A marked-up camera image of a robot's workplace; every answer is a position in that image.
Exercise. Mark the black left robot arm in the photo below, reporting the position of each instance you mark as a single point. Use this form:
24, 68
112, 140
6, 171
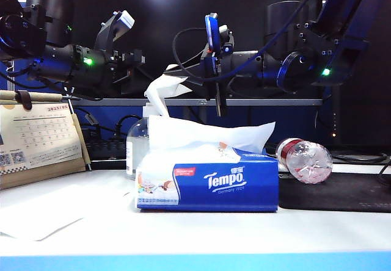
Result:
61, 66

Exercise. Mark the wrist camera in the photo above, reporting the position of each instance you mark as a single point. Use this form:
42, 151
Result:
211, 33
126, 19

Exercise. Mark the black keyboard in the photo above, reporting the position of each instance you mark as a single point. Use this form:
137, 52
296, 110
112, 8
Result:
104, 150

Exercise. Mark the black HSD monitor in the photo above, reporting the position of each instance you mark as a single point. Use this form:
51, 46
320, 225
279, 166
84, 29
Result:
375, 115

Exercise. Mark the metal calendar stand rod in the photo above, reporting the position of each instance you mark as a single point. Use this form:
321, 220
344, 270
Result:
71, 106

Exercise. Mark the beige desk calendar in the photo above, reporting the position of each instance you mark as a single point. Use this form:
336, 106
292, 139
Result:
36, 136

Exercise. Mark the white facial tissue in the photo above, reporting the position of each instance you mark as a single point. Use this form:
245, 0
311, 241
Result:
159, 91
198, 133

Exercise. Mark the black mouse mat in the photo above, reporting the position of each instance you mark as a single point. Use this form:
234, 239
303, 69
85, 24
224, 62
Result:
351, 194

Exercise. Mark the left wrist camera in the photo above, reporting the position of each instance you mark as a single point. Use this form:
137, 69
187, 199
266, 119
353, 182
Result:
126, 19

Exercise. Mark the red-capped plastic water bottle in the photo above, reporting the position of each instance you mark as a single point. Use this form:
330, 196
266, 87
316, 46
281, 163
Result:
305, 164

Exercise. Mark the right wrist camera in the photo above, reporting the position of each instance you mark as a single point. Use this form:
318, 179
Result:
211, 33

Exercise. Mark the flat white paper sheet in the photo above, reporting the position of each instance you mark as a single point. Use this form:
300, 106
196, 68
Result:
46, 222

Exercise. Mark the large black monitor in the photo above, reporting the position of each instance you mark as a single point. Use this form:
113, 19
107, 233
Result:
171, 2

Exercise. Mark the black left camera bracket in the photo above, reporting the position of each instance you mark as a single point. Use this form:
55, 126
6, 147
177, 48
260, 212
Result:
107, 33

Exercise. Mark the clear alcohol pump bottle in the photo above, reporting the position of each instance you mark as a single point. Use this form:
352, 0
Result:
136, 149

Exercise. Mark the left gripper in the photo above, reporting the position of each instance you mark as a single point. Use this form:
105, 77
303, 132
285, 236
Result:
125, 59

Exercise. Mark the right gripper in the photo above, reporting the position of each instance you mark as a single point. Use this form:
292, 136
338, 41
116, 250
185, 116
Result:
223, 63

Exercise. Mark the blue Tempo tissue pack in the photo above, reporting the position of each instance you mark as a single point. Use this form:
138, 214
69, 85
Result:
229, 191

